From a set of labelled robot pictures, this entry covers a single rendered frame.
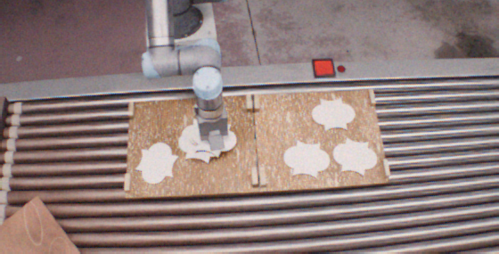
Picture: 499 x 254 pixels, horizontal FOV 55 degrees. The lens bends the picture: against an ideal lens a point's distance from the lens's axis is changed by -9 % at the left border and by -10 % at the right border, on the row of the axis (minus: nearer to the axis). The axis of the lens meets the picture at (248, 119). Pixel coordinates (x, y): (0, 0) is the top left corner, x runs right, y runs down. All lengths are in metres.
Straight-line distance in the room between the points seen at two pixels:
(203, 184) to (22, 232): 0.57
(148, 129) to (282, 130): 0.43
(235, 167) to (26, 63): 1.99
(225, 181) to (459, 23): 2.31
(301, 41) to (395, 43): 0.59
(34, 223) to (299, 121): 0.90
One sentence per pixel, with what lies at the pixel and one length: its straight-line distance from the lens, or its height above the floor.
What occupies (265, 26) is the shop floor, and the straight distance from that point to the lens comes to 3.19.
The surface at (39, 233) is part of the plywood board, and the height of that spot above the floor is 1.04.
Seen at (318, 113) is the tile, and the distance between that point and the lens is 1.72.
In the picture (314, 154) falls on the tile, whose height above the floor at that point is 0.94.
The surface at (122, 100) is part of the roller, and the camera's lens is 1.81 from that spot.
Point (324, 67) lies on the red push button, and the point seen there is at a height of 0.93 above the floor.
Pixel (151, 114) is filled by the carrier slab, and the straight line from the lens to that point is 1.74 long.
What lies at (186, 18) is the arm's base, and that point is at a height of 0.96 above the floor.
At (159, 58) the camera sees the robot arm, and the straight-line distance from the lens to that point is 1.45.
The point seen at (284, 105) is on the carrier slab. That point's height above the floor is 0.94.
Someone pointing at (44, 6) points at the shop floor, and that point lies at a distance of 3.61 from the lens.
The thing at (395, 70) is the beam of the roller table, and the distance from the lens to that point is 1.92.
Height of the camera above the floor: 2.39
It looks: 59 degrees down
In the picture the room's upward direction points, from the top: straight up
